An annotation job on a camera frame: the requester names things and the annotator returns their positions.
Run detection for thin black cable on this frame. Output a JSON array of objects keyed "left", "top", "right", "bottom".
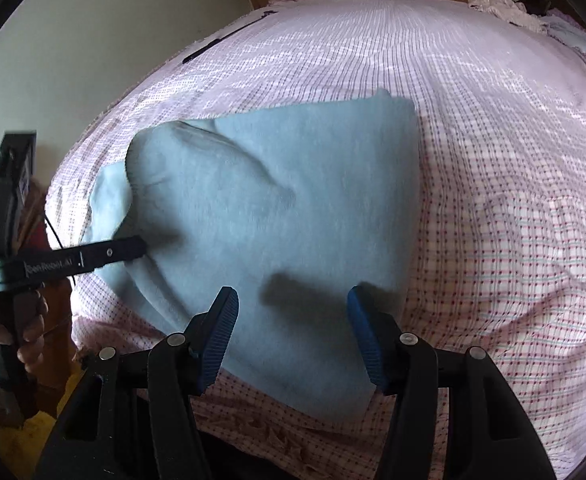
[{"left": 42, "top": 211, "right": 77, "bottom": 286}]

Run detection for light blue grey pants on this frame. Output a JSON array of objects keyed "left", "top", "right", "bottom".
[{"left": 84, "top": 90, "right": 421, "bottom": 422}]

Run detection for pink checked bed sheet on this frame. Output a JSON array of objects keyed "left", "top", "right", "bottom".
[{"left": 46, "top": 0, "right": 586, "bottom": 479}]

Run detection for pink crumpled blanket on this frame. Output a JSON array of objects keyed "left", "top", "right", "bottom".
[{"left": 468, "top": 0, "right": 548, "bottom": 35}]

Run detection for person's left hand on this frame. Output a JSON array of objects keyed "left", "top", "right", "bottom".
[{"left": 0, "top": 292, "right": 48, "bottom": 372}]

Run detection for black strap on bed edge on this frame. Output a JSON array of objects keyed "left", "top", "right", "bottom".
[{"left": 181, "top": 8, "right": 277, "bottom": 65}]

